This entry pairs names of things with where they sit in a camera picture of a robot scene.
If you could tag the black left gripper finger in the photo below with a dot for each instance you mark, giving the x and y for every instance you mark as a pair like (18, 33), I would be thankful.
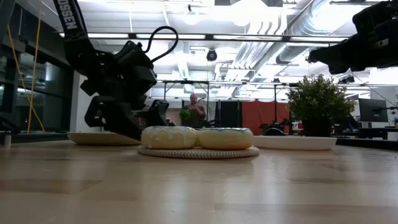
(124, 119)
(158, 113)

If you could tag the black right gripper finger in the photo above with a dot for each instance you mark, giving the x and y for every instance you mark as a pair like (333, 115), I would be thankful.
(332, 52)
(334, 61)

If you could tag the large white-iced donut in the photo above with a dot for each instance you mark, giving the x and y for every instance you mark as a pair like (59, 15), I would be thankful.
(169, 137)

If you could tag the large blue-iced donut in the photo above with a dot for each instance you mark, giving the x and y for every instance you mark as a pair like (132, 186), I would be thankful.
(225, 139)

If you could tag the white round plate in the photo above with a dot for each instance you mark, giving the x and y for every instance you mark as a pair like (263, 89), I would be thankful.
(295, 143)

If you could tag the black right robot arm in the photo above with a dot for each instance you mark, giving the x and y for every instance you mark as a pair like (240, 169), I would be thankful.
(391, 57)

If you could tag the small background green plant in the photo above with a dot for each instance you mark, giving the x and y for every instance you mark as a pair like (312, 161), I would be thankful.
(184, 114)

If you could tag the beige round plate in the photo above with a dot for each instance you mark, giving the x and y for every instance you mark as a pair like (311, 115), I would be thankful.
(93, 139)

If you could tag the person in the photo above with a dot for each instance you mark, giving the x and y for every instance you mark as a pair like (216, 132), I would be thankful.
(195, 113)

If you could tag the green potted plant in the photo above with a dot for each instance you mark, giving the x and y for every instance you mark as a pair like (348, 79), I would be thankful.
(317, 99)

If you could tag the round woven placemat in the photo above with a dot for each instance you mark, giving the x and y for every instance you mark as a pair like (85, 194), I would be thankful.
(199, 153)

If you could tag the dark computer monitor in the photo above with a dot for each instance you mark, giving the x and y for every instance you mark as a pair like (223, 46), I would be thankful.
(373, 110)

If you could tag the red partition screen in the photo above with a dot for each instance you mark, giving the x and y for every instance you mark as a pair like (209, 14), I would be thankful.
(258, 115)

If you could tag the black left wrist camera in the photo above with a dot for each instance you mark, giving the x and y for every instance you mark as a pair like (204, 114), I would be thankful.
(145, 79)

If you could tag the black background rack frame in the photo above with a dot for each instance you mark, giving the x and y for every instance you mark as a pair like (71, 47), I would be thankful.
(186, 82)

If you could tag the round black overhead camera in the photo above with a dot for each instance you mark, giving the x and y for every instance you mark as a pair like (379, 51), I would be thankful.
(211, 55)

